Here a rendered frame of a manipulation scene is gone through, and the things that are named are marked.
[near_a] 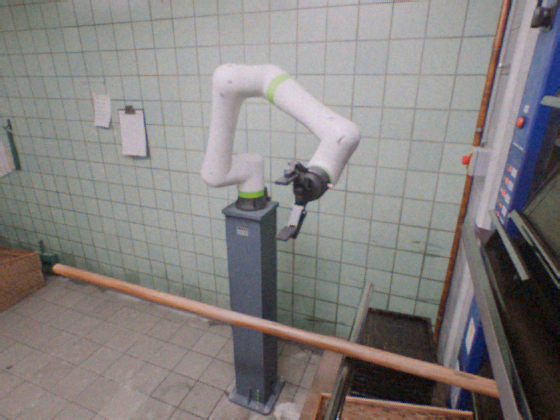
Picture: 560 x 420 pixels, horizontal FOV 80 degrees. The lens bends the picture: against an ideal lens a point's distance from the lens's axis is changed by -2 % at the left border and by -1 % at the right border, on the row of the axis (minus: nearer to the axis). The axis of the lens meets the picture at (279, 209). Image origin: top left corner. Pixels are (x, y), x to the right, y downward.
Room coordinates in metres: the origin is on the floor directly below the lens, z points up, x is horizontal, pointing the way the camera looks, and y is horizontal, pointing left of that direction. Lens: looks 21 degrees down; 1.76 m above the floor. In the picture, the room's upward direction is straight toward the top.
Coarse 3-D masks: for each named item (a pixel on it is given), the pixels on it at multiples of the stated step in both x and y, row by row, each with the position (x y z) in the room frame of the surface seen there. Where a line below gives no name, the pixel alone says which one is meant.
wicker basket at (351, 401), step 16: (320, 400) 0.84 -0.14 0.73; (352, 400) 0.82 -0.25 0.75; (368, 400) 0.80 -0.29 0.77; (320, 416) 0.86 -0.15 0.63; (352, 416) 0.82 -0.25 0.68; (368, 416) 0.80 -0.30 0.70; (384, 416) 0.78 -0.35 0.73; (400, 416) 0.77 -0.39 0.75; (416, 416) 0.75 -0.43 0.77; (432, 416) 0.73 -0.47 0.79; (448, 416) 0.71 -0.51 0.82; (464, 416) 0.70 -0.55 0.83
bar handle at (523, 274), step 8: (496, 216) 0.71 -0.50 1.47; (496, 224) 0.67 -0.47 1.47; (496, 232) 0.66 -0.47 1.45; (504, 232) 0.62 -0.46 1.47; (488, 240) 0.67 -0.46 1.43; (496, 240) 0.66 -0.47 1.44; (504, 240) 0.59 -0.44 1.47; (512, 248) 0.55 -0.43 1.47; (512, 256) 0.53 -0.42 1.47; (512, 264) 0.52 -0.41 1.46; (520, 264) 0.50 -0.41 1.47; (520, 272) 0.48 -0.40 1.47; (528, 272) 0.47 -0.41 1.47; (512, 280) 0.48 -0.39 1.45; (520, 280) 0.47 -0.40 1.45; (528, 280) 0.45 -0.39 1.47; (512, 288) 0.48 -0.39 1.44; (520, 288) 0.47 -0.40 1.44; (512, 296) 0.48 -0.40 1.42
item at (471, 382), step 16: (64, 272) 0.92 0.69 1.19; (80, 272) 0.90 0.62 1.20; (112, 288) 0.84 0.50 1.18; (128, 288) 0.82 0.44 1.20; (144, 288) 0.82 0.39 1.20; (176, 304) 0.76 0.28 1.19; (192, 304) 0.74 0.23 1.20; (224, 320) 0.70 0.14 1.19; (240, 320) 0.69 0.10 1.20; (256, 320) 0.68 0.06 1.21; (288, 336) 0.64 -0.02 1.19; (304, 336) 0.63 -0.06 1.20; (320, 336) 0.62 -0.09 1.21; (336, 352) 0.59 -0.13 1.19; (352, 352) 0.58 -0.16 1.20; (368, 352) 0.57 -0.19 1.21; (384, 352) 0.57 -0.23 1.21; (400, 368) 0.54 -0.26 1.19; (416, 368) 0.53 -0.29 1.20; (432, 368) 0.53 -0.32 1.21; (464, 384) 0.50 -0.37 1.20; (480, 384) 0.49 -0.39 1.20
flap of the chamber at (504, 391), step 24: (504, 264) 0.60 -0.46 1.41; (528, 264) 0.62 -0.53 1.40; (480, 288) 0.50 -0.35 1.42; (504, 288) 0.51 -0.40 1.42; (528, 288) 0.52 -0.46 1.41; (552, 288) 0.54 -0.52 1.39; (480, 312) 0.45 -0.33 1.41; (528, 312) 0.45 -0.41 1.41; (552, 312) 0.46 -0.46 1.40; (528, 336) 0.39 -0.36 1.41; (552, 336) 0.40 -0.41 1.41; (528, 360) 0.34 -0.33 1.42; (552, 360) 0.35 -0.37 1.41; (504, 384) 0.30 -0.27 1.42; (552, 384) 0.31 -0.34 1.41; (504, 408) 0.28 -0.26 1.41; (552, 408) 0.27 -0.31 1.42
